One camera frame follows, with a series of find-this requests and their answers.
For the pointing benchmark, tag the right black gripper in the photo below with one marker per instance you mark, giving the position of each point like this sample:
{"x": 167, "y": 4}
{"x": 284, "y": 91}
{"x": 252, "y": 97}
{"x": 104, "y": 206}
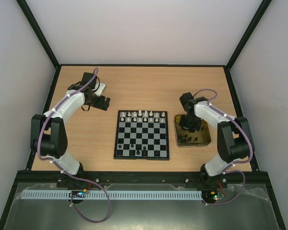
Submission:
{"x": 190, "y": 123}

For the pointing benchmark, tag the gold metal tin tray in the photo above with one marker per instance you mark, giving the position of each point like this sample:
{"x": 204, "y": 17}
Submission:
{"x": 185, "y": 138}

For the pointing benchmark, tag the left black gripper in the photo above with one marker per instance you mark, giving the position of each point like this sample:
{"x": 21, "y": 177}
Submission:
{"x": 101, "y": 104}

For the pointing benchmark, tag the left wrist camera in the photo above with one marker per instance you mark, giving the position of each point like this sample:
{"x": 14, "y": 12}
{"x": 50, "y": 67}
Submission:
{"x": 100, "y": 88}

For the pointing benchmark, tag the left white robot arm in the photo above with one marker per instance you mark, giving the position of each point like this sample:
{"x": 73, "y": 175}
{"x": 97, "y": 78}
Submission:
{"x": 48, "y": 134}

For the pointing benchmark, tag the black mounting rail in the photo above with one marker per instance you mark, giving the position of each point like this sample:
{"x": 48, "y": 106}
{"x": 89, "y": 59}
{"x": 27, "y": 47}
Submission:
{"x": 187, "y": 179}

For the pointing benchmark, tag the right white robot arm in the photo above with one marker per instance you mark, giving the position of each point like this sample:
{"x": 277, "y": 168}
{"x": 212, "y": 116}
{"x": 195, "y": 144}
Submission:
{"x": 234, "y": 139}

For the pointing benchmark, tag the white slotted cable duct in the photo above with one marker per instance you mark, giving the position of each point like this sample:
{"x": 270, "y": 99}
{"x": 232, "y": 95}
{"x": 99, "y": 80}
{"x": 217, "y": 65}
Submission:
{"x": 113, "y": 195}

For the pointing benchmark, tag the black white chessboard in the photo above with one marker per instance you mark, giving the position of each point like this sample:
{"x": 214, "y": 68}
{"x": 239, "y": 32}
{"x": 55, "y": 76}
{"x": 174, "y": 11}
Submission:
{"x": 150, "y": 130}

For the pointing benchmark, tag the black frame enclosure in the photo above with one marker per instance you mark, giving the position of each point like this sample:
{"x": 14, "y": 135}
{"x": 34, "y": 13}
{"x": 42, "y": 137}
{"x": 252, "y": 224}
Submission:
{"x": 254, "y": 177}

